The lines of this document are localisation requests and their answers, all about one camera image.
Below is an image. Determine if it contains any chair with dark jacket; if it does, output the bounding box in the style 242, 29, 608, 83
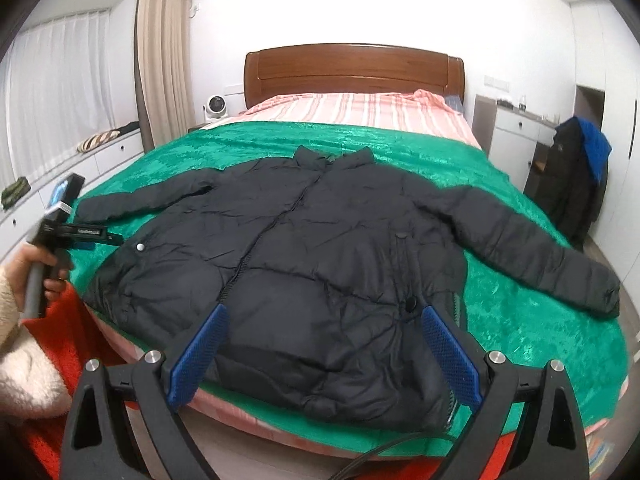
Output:
537, 117, 608, 251

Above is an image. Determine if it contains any blue garment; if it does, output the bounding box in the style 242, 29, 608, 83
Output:
572, 116, 613, 181

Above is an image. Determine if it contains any black puffer jacket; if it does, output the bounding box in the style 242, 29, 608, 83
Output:
75, 145, 622, 433

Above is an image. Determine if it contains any striped cushion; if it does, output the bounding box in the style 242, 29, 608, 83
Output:
76, 130, 122, 153

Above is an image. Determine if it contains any white wardrobe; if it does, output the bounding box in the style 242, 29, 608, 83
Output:
570, 0, 640, 311

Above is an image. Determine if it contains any white dresser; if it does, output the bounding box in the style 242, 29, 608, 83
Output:
472, 94, 561, 193

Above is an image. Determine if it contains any person's left hand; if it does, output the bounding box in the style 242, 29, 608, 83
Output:
7, 247, 71, 307

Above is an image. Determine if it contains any green plush blanket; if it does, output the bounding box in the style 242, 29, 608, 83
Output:
70, 120, 631, 436

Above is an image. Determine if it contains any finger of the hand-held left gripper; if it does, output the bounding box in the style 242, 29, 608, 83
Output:
67, 224, 124, 247
47, 172, 85, 217

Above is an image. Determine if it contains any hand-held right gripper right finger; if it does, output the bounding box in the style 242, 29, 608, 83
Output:
421, 305, 591, 480

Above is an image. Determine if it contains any black cable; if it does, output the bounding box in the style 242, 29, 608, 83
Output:
335, 432, 453, 480

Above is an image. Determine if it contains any white sheer curtain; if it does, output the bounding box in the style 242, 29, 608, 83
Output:
0, 10, 141, 186

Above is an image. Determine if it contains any dark green folded cloth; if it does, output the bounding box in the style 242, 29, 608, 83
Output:
0, 177, 32, 210

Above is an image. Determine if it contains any small white fan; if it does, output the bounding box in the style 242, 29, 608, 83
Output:
201, 95, 228, 121

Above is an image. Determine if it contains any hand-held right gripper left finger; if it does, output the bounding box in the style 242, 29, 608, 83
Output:
60, 302, 231, 480

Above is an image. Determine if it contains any red cloth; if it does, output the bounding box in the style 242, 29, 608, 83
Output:
20, 280, 166, 480

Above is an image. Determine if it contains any person's left forearm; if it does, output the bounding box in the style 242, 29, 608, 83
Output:
0, 265, 76, 421

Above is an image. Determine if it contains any beige curtain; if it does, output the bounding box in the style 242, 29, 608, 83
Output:
134, 0, 201, 153

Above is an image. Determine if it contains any white window bench cabinet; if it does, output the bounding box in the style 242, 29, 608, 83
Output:
0, 127, 148, 261

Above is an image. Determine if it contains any wooden headboard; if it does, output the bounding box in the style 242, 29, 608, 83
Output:
243, 42, 467, 116

